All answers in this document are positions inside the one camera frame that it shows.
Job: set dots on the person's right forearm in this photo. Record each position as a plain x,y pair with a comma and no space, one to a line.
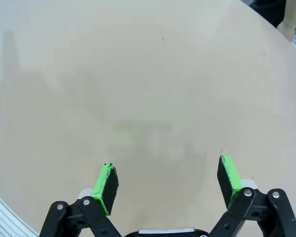
294,12

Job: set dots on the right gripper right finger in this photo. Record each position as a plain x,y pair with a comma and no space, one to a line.
227,180

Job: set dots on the person's right hand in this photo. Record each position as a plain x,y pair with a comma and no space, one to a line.
291,32

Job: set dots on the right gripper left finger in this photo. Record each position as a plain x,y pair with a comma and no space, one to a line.
106,187

